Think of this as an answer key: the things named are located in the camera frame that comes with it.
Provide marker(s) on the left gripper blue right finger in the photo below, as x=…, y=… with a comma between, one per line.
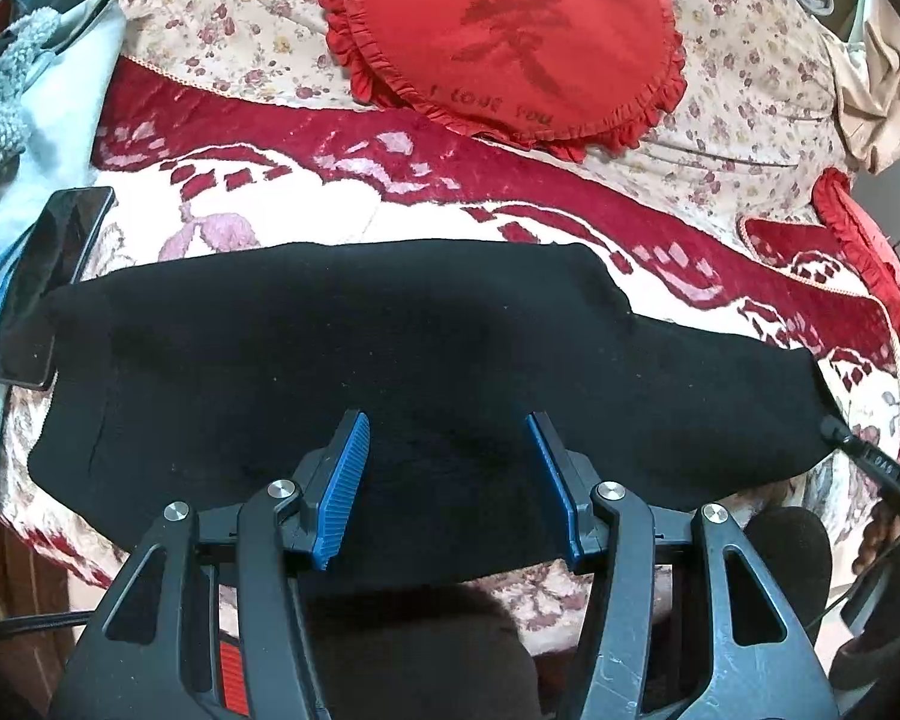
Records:
x=565, y=490

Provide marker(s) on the black pants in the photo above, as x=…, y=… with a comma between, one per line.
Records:
x=205, y=379

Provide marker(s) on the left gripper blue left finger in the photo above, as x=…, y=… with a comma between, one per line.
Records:
x=330, y=478

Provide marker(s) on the beige curtain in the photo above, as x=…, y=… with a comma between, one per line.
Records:
x=866, y=71

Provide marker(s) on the red and white blanket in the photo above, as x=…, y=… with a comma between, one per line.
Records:
x=197, y=174

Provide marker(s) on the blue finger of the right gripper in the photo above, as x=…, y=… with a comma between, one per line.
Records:
x=836, y=433

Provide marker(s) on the light blue fleece jacket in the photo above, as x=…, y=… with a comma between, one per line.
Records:
x=55, y=69

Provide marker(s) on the floral beige quilt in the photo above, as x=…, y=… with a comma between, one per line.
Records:
x=712, y=109

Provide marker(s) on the black smartphone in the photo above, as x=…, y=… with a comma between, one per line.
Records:
x=54, y=256

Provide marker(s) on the person's right hand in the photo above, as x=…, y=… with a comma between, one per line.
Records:
x=879, y=535

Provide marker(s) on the red heart-shaped pillow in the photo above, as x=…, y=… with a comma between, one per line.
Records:
x=555, y=75

